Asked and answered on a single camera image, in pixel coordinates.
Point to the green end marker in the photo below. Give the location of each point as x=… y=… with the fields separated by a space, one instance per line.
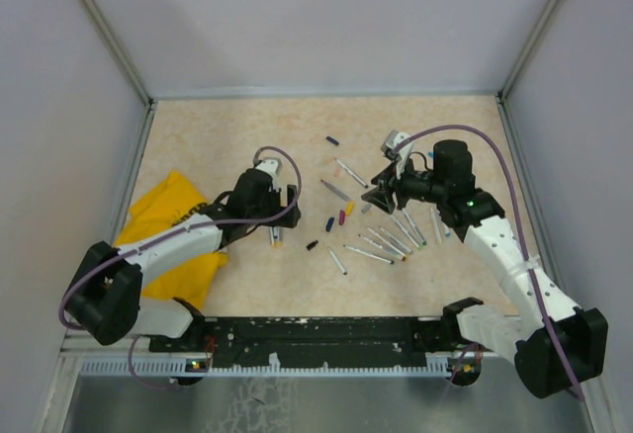
x=406 y=232

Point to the light green cap marker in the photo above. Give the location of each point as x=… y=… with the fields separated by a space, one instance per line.
x=415 y=228

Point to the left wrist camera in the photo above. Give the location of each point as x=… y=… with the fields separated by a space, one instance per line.
x=271 y=166

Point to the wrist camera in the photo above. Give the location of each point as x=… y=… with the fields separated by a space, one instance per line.
x=271 y=166
x=397 y=147

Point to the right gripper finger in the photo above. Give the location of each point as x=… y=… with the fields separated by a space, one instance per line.
x=382 y=198
x=385 y=176

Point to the yellow snoopy t-shirt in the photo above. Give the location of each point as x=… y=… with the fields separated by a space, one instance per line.
x=185 y=277

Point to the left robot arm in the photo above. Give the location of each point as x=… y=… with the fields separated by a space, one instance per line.
x=105 y=297

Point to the blue cap long marker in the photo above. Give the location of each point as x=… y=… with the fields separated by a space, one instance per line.
x=352 y=173

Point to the yellow cap white marker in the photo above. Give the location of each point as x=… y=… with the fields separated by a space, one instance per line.
x=398 y=243

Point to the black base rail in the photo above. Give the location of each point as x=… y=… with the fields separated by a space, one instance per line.
x=314 y=342

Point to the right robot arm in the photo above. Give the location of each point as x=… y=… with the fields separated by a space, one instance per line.
x=555 y=343

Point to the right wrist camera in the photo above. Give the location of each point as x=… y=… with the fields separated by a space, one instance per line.
x=397 y=147

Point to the light blue marker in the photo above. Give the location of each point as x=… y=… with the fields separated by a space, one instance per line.
x=441 y=224

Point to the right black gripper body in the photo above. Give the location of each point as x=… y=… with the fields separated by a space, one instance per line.
x=409 y=186

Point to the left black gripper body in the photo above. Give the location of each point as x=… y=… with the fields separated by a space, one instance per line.
x=274 y=200

